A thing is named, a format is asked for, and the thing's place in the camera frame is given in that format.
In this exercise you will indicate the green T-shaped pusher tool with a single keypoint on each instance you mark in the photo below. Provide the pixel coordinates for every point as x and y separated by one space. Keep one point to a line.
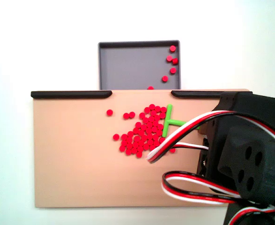
167 119

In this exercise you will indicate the red cylinder granule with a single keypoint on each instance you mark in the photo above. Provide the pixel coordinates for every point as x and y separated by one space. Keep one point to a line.
116 137
132 114
163 109
157 108
175 61
172 48
165 78
150 88
152 107
109 112
126 115
169 58
173 70

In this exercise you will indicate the pile of red granules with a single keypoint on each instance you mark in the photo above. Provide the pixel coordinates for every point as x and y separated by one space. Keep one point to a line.
144 140

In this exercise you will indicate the grey tray container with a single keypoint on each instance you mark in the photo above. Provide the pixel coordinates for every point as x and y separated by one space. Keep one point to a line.
132 68

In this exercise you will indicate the beige board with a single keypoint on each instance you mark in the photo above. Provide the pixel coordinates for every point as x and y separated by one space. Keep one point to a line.
69 164

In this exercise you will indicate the black edge rail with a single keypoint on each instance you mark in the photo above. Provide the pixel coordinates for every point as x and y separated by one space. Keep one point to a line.
193 94
69 94

